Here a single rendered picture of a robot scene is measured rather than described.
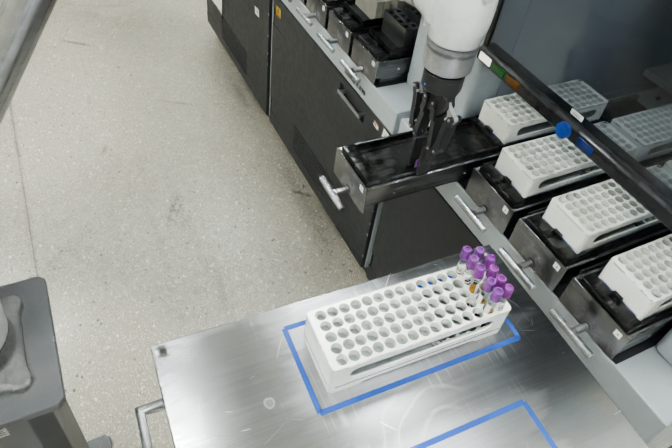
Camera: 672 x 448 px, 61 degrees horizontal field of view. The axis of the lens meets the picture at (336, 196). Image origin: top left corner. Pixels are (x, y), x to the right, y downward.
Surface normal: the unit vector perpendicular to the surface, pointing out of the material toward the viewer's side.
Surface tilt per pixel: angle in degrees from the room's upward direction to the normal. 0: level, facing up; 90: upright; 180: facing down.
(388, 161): 0
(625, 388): 90
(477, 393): 0
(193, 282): 0
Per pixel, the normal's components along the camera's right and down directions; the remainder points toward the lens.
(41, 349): 0.11, -0.71
